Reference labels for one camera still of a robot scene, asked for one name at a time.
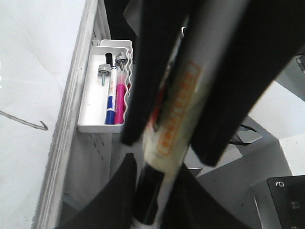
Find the blue whiteboard marker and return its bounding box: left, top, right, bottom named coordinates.
left=105, top=66, right=118, bottom=125

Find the grey knob screw front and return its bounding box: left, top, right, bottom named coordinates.
left=98, top=64, right=111, bottom=86

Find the white black whiteboard marker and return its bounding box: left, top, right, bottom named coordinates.
left=132, top=12, right=210, bottom=229

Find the black metal bracket with screws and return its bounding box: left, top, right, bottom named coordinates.
left=266, top=175, right=305, bottom=229

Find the white whiteboard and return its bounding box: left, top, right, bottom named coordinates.
left=0, top=0, right=88, bottom=229

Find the pink highlighter marker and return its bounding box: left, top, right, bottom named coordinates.
left=114, top=72, right=125, bottom=124

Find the grey knob screw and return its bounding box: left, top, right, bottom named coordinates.
left=115, top=52, right=127, bottom=72
left=98, top=64, right=111, bottom=86

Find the grey knob screw rear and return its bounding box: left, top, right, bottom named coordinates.
left=115, top=52, right=127, bottom=72

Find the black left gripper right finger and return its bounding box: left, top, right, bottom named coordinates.
left=191, top=0, right=305, bottom=166

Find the grey aluminium whiteboard frame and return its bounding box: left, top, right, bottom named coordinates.
left=31, top=0, right=110, bottom=229

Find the black marker in tray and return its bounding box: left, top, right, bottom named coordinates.
left=105, top=52, right=113, bottom=66

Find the white plastic marker tray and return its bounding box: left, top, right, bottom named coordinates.
left=77, top=40, right=133, bottom=133

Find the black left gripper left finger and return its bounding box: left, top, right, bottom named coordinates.
left=121, top=0, right=197, bottom=145

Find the red magnet taped to marker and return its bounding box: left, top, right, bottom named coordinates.
left=149, top=87, right=166, bottom=130

